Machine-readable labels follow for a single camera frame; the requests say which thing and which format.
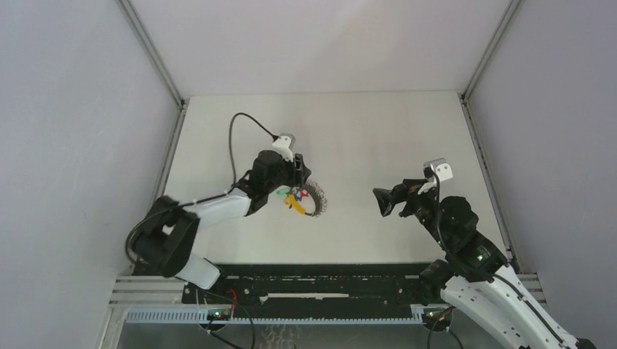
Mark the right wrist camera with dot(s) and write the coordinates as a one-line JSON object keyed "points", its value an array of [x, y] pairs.
{"points": [[435, 171]]}

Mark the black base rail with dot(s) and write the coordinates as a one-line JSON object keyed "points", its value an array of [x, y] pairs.
{"points": [[322, 292]]}

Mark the keyring bunch with coloured tags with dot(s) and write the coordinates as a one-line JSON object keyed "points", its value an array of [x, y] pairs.
{"points": [[312, 206]]}

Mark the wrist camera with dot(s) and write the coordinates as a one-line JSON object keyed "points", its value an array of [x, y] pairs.
{"points": [[283, 145], [435, 171]]}

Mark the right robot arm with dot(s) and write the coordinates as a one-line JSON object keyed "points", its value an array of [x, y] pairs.
{"points": [[475, 277]]}

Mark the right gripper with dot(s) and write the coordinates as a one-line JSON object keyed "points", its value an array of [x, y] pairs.
{"points": [[407, 190]]}

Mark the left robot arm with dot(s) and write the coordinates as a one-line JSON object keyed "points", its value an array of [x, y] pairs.
{"points": [[164, 238]]}

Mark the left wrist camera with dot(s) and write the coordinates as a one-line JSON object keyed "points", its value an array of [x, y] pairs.
{"points": [[283, 145]]}

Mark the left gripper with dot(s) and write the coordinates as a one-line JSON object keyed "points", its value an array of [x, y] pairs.
{"points": [[298, 172]]}

